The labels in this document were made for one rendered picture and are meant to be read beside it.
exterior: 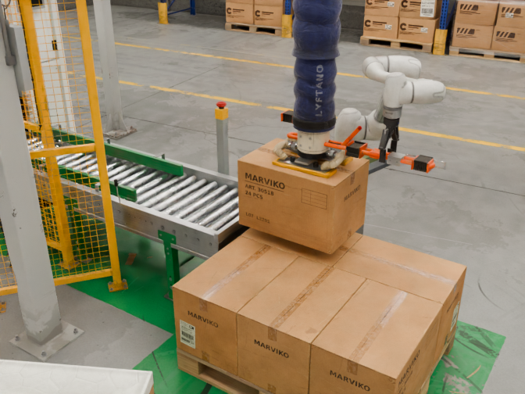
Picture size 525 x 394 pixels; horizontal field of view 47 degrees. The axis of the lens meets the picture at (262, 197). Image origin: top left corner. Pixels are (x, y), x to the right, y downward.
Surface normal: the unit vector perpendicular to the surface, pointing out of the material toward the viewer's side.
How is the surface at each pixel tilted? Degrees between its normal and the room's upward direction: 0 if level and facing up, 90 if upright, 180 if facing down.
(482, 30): 92
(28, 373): 0
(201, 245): 90
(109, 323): 0
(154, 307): 0
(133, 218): 90
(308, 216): 90
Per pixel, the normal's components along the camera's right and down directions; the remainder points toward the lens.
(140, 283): 0.00, -0.89
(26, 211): 0.84, 0.25
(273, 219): -0.55, 0.37
